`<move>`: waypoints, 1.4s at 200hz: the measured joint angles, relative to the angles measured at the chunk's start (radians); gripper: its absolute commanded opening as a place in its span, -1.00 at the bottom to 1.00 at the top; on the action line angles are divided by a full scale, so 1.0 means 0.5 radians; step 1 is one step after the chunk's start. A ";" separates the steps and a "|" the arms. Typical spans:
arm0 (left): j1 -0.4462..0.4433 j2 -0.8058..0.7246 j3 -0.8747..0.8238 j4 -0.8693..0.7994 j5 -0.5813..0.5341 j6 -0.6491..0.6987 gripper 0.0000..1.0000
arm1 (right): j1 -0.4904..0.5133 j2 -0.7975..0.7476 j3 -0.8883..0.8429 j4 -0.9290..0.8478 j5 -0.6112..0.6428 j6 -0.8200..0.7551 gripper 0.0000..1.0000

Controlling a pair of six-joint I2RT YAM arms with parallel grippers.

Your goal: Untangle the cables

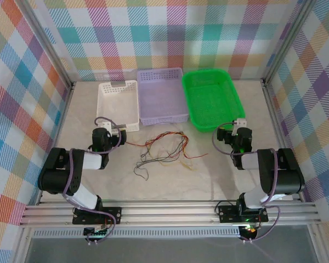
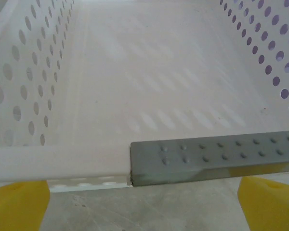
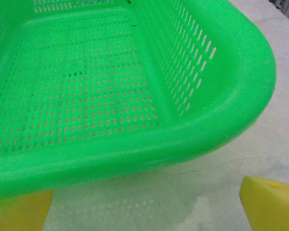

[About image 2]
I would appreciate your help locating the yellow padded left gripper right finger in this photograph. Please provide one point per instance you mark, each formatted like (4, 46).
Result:
(274, 207)

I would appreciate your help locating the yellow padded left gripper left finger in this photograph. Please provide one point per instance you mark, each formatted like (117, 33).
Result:
(17, 207)

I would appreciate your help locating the white perforated plastic basket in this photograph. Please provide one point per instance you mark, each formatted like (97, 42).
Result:
(159, 72)

